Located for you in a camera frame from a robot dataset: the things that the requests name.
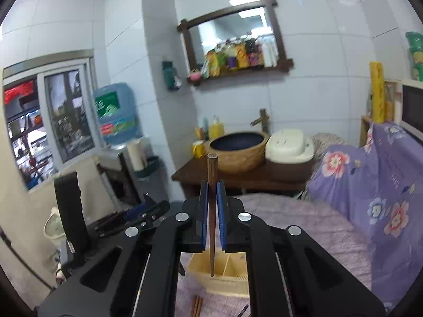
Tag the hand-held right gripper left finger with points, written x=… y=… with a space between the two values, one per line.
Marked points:
x=205 y=214

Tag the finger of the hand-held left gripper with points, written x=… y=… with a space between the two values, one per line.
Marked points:
x=136 y=212
x=158 y=212

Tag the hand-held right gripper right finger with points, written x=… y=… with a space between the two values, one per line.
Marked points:
x=220 y=214

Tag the black chopstick with gold band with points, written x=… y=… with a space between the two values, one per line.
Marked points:
x=110 y=224

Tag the cream plastic utensil holder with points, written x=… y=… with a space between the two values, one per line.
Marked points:
x=228 y=280

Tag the reddish brown wooden chopstick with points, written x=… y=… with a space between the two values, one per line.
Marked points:
x=200 y=307
x=195 y=307

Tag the plain black chopstick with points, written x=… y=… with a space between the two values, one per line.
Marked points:
x=244 y=311

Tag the cream plastic kettle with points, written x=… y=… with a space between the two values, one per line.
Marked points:
x=53 y=228

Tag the grey water dispenser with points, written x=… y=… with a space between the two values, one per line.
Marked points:
x=132 y=185

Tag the green cup holder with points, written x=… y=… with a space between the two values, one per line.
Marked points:
x=148 y=168

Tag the dark wooden washstand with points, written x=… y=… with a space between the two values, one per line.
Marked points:
x=264 y=180

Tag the beige paper cup stack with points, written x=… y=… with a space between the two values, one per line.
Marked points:
x=137 y=155

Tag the woven pattern wash basin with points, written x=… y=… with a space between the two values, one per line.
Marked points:
x=238 y=158

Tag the yellow cup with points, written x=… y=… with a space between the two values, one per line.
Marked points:
x=199 y=150

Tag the patterned toothbrush cup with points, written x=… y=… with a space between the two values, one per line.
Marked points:
x=200 y=132

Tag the yellow soap bottle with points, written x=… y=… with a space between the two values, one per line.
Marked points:
x=216 y=129

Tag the window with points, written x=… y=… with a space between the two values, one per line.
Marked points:
x=49 y=122

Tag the purple tablecloth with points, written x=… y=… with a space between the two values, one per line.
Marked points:
x=314 y=231

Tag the white and brown rice cooker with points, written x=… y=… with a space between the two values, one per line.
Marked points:
x=287 y=145

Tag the blue water jug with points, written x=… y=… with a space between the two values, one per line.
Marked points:
x=115 y=115

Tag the bronze faucet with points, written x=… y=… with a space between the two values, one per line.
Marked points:
x=262 y=119

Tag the grey patterned cloth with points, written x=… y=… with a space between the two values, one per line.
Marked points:
x=325 y=143

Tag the green packet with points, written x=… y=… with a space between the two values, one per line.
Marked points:
x=171 y=76

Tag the pink lotus ornament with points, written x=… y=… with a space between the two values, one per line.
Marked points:
x=195 y=76

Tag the yellow pouch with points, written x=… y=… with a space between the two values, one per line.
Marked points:
x=212 y=63

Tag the clear bottle purple label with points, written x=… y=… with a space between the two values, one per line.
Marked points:
x=233 y=59

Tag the amber sauce bottle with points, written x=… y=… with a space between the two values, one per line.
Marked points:
x=243 y=56

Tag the purple floral cloth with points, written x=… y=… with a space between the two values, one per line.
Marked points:
x=380 y=188

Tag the dark soy sauce bottle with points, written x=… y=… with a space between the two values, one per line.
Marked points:
x=254 y=56

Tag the white squeeze bottle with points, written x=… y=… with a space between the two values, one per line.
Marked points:
x=269 y=56

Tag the yellow wrapped roll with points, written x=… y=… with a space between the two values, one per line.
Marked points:
x=377 y=92

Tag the light wooden crate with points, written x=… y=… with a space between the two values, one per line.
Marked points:
x=393 y=102

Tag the white microwave oven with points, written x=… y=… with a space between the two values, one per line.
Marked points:
x=413 y=109

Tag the stack of green cans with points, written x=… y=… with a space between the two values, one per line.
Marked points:
x=415 y=56

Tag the wooden framed wall mirror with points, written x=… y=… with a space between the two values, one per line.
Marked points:
x=231 y=23

